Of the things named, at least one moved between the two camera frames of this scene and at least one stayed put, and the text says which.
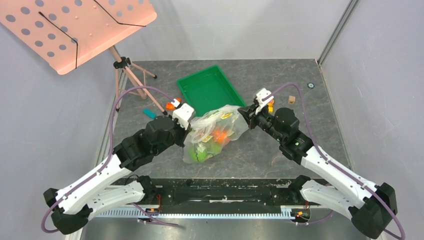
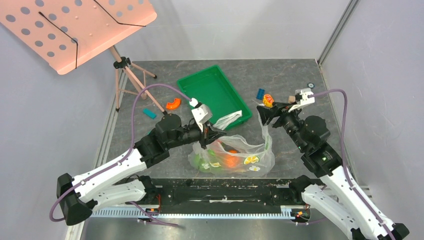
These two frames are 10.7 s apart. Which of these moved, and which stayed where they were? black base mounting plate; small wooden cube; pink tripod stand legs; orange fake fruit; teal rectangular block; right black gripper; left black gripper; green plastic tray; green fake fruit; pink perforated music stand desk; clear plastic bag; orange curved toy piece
Moved: clear plastic bag; left black gripper; right black gripper; orange fake fruit; green fake fruit
Stayed: small wooden cube; pink tripod stand legs; green plastic tray; pink perforated music stand desk; black base mounting plate; teal rectangular block; orange curved toy piece
